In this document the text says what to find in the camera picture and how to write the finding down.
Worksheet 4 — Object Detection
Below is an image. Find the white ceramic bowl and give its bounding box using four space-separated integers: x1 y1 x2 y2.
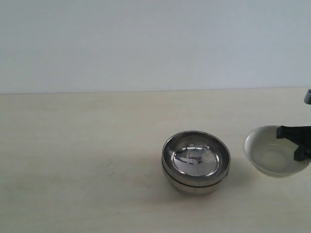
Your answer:
243 125 311 178

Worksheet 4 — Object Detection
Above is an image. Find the plain steel bowl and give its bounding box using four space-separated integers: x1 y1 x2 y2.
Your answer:
161 131 231 188

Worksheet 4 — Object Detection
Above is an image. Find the ribbed steel bowl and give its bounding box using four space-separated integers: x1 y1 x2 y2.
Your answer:
161 158 230 196

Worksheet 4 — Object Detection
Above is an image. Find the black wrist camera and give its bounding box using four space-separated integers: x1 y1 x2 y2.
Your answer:
304 89 311 105

